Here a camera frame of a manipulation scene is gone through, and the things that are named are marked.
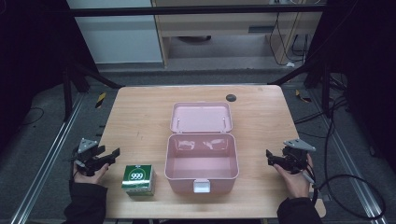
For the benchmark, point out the yellow and black tape strip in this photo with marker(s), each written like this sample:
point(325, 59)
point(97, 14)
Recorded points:
point(302, 97)
point(100, 100)

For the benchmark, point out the person's left hand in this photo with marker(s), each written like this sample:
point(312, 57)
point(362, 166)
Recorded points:
point(90, 179)

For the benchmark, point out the black metal stand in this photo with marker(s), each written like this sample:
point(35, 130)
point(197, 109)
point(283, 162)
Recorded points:
point(326, 90)
point(67, 93)

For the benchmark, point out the black round table grommet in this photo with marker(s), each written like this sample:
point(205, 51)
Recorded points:
point(231, 98)

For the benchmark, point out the white cabinet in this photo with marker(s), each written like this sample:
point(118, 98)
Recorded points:
point(118, 37)

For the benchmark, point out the person's right hand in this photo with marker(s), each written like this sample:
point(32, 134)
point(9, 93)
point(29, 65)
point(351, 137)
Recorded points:
point(295, 183)

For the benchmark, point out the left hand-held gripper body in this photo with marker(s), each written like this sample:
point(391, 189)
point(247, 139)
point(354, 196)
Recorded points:
point(88, 158)

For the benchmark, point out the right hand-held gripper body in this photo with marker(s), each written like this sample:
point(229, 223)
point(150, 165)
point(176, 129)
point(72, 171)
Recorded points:
point(294, 155)

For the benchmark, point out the light wooden desk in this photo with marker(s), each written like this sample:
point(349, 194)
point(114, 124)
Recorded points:
point(218, 23)

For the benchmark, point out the black curtain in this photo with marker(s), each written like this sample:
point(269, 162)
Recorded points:
point(367, 77)
point(28, 62)

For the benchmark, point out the green and white medicine box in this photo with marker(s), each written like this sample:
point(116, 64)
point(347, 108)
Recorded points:
point(138, 179)

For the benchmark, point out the aluminium floor rail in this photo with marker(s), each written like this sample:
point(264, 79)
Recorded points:
point(351, 174)
point(46, 158)

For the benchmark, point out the black metal crossbar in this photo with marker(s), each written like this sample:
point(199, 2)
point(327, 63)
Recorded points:
point(186, 11)

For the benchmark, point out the pink plastic storage box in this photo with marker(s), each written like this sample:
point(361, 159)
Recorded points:
point(201, 149)

